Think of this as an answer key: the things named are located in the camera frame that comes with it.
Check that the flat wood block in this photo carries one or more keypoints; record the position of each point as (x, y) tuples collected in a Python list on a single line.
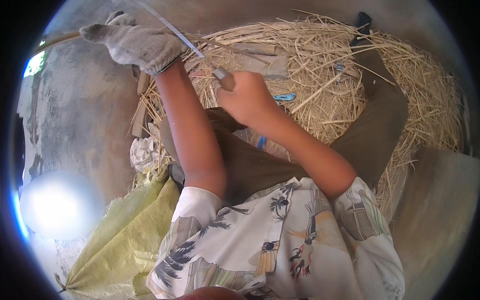
[(270, 68)]

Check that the pile of straw shavings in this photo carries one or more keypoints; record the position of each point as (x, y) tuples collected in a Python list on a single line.
[(393, 86)]

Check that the long bamboo strip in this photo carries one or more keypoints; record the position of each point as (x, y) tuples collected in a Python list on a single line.
[(56, 38)]

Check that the short bamboo piece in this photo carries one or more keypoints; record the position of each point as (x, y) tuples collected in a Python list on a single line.
[(258, 48)]

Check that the person's left fingers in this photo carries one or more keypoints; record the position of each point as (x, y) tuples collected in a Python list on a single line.
[(93, 33)]

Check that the person's right hand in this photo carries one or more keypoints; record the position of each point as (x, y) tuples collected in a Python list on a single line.
[(249, 101)]

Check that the person's right fingers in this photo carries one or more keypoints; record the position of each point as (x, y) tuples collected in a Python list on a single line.
[(229, 98)]

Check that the yellow woven sack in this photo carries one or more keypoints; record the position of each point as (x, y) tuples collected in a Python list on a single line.
[(123, 240)]

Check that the blue utility cutter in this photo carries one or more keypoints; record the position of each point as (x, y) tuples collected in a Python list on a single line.
[(284, 97)]

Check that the white crumpled plastic bag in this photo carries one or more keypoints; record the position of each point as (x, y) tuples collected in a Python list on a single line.
[(144, 152)]

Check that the person's left hand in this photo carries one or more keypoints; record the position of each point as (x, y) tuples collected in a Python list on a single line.
[(142, 47)]

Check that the person's body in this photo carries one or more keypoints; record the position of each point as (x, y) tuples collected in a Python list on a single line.
[(262, 243)]

